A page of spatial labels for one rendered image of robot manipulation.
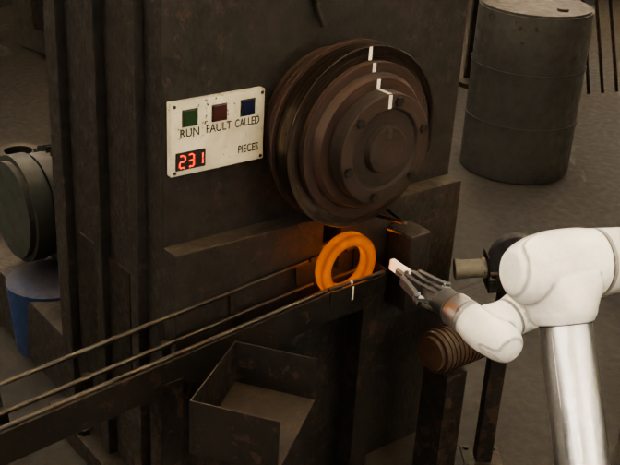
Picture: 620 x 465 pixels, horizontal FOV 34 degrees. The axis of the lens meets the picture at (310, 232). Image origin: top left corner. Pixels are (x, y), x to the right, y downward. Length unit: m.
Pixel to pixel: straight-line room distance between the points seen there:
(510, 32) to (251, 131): 2.85
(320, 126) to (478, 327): 0.61
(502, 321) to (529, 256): 0.61
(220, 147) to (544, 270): 0.90
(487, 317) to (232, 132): 0.76
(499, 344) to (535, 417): 1.11
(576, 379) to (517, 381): 1.77
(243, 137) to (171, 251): 0.32
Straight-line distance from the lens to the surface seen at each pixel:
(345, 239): 2.64
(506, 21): 5.17
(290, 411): 2.38
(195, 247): 2.49
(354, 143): 2.40
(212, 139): 2.43
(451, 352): 2.86
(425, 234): 2.82
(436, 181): 2.97
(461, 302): 2.55
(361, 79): 2.44
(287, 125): 2.41
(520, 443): 3.42
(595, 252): 1.96
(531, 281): 1.90
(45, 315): 3.49
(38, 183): 3.52
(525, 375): 3.76
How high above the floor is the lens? 1.98
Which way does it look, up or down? 25 degrees down
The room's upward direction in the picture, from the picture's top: 3 degrees clockwise
